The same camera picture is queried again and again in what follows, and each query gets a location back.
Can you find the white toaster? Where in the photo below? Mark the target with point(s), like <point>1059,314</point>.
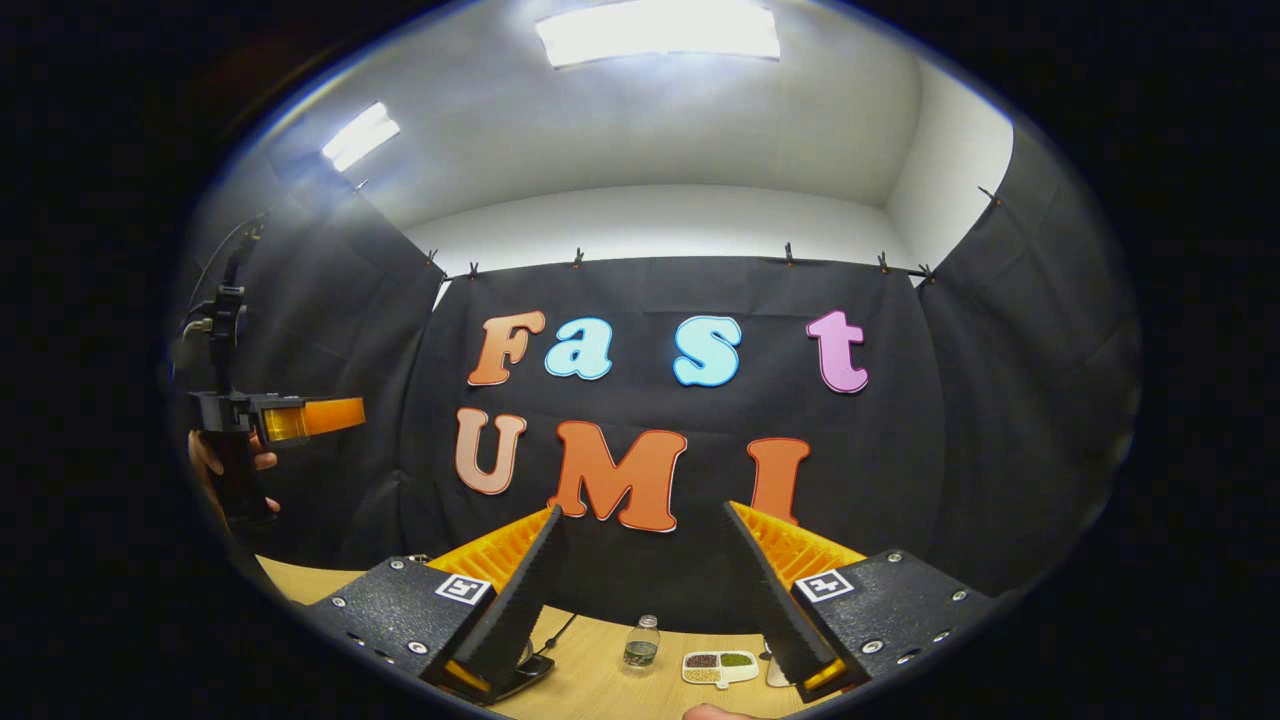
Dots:
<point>775,672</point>

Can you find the clear plastic water bottle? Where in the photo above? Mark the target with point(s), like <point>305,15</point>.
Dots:
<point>641,648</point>

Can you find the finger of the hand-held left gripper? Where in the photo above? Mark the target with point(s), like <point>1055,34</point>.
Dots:
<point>330,415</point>

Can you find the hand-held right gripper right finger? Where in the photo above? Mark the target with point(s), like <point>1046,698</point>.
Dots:
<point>770,600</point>

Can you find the black induction cooktop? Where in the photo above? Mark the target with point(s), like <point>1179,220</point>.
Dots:
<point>535,675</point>

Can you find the row of black cloth clips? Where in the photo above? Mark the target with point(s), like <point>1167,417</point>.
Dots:
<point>788,253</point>

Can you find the white divided dish with beans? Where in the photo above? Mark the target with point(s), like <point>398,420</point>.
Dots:
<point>720,668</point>

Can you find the rectangular ceiling light panel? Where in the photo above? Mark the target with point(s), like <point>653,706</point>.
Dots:
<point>360,137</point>
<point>655,30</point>

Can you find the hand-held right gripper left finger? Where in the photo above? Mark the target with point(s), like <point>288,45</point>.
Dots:
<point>520,600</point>

